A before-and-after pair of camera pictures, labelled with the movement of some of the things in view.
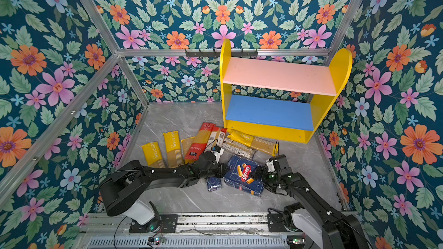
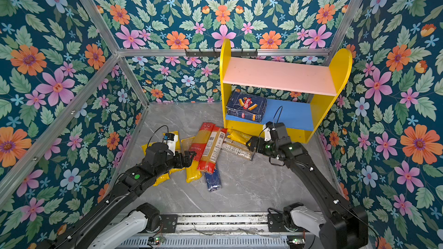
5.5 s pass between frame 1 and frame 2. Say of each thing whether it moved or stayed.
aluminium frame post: stayed
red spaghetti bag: stayed
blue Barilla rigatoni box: moved
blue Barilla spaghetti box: stayed
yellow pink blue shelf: stayed
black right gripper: moved
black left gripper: moved
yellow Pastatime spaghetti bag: stayed
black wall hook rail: stayed
